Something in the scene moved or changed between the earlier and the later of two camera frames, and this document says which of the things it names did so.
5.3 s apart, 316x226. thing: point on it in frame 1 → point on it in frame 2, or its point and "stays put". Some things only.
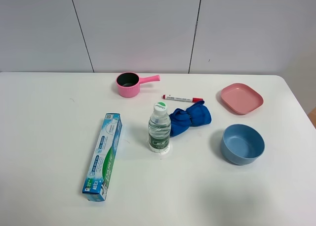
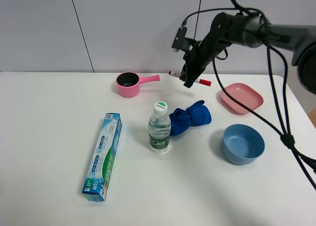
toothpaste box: x=95 y=187 stays put
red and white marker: x=184 y=99 → x=197 y=80
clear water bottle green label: x=159 y=125 stays put
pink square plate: x=241 y=98 stays put
